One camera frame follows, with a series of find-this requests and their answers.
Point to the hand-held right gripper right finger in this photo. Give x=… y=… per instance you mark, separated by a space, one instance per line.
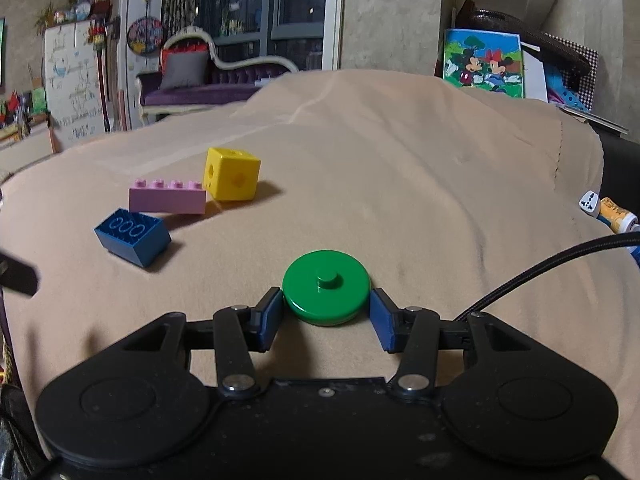
x=382 y=322

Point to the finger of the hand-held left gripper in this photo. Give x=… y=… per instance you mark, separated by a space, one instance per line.
x=20 y=275

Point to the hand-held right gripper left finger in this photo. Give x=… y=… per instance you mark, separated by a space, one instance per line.
x=274 y=317

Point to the green round toy disc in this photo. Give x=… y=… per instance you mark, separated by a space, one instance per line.
x=327 y=290

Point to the blue toy brick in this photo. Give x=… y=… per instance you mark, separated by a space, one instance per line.
x=132 y=235

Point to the yellow toy cube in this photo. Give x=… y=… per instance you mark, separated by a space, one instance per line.
x=231 y=172

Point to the beige blanket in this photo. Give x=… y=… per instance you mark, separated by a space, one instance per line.
x=380 y=170

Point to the pink toy brick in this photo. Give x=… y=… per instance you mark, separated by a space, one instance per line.
x=167 y=199

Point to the white scribbled cabinet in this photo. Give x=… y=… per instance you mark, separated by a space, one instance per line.
x=75 y=85

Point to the stick vacuum cleaner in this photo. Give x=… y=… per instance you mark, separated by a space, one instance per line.
x=104 y=75

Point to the purple chaise sofa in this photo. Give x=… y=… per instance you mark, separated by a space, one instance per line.
x=220 y=87

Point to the white travel adapter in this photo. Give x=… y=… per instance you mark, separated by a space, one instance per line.
x=589 y=202

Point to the yellow and white cylinder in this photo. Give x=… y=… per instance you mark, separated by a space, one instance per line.
x=618 y=215

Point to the grey cushion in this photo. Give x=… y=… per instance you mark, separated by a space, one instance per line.
x=184 y=67

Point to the cartoon picture board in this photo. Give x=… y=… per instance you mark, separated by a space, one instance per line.
x=482 y=62

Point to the blue perforated strip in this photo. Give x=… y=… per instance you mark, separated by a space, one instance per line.
x=570 y=96

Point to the checked dark bag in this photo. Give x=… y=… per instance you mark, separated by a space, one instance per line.
x=550 y=57

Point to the round colourful wall decoration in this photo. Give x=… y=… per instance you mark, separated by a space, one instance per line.
x=145 y=35

